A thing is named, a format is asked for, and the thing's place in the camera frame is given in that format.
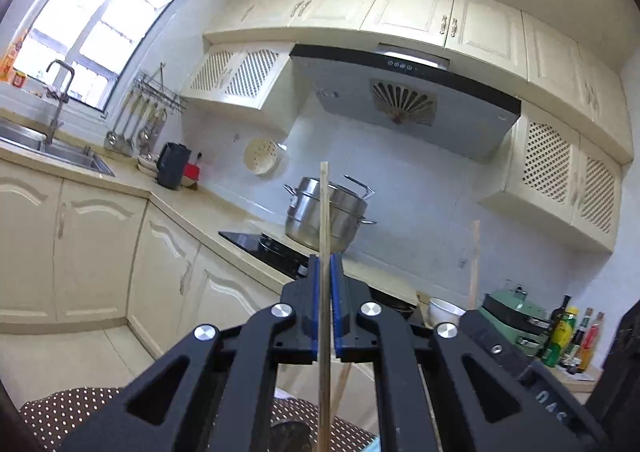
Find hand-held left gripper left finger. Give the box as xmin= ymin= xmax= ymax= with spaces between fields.
xmin=60 ymin=254 xmax=323 ymax=452

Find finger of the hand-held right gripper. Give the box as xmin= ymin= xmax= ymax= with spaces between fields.
xmin=457 ymin=309 xmax=535 ymax=374

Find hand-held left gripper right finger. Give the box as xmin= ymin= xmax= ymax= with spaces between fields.
xmin=330 ymin=252 xmax=542 ymax=452

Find single wooden chopstick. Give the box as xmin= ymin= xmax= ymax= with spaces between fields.
xmin=467 ymin=220 xmax=482 ymax=314
xmin=319 ymin=161 xmax=334 ymax=452

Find row of hanging kitchen utensils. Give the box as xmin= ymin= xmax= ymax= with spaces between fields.
xmin=104 ymin=92 xmax=168 ymax=158

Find green electric cooker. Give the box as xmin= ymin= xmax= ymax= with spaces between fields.
xmin=481 ymin=282 xmax=553 ymax=358

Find white bowl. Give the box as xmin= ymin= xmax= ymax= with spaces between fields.
xmin=428 ymin=298 xmax=468 ymax=328

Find stainless steel steamer pot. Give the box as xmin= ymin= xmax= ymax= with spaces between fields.
xmin=284 ymin=175 xmax=377 ymax=254

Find dark oil bottle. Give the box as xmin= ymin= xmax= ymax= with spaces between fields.
xmin=549 ymin=294 xmax=572 ymax=358

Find green bottle yellow label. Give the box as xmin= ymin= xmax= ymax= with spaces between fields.
xmin=542 ymin=307 xmax=581 ymax=368

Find red label bottle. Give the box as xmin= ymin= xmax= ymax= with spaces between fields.
xmin=576 ymin=312 xmax=606 ymax=373

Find dark sauce bottle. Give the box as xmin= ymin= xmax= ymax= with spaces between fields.
xmin=570 ymin=308 xmax=594 ymax=364

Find black glass cooktop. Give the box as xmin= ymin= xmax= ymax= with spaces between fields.
xmin=218 ymin=230 xmax=426 ymax=328

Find beige kitchen countertop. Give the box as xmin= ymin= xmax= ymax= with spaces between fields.
xmin=0 ymin=137 xmax=601 ymax=393

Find cream round perforated strainer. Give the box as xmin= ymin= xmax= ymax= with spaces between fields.
xmin=243 ymin=138 xmax=287 ymax=176

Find black electric kettle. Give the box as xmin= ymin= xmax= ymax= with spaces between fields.
xmin=156 ymin=142 xmax=192 ymax=190

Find grey range hood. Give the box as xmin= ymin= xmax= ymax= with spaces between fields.
xmin=290 ymin=43 xmax=522 ymax=164

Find cream base cabinets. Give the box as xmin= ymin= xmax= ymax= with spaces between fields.
xmin=0 ymin=162 xmax=431 ymax=375

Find stainless steel sink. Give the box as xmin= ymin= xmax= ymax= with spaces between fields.
xmin=0 ymin=117 xmax=116 ymax=178

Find brown polka dot tablecloth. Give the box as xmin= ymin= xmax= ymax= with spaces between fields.
xmin=19 ymin=386 xmax=379 ymax=452

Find metal sink faucet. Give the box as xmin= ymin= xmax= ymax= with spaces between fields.
xmin=46 ymin=59 xmax=76 ymax=145

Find kitchen window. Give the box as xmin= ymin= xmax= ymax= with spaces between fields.
xmin=0 ymin=0 xmax=211 ymax=110

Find orange packet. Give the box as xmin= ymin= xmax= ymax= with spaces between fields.
xmin=0 ymin=29 xmax=28 ymax=83

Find large lattice wall cabinet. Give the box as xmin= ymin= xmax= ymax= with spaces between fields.
xmin=477 ymin=102 xmax=623 ymax=253

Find small lattice wall cabinet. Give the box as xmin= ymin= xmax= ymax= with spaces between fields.
xmin=180 ymin=43 xmax=296 ymax=135

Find metal wall rack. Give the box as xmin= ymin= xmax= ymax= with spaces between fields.
xmin=132 ymin=63 xmax=188 ymax=113

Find cream upper wall cabinets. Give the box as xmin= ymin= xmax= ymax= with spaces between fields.
xmin=202 ymin=0 xmax=636 ymax=165

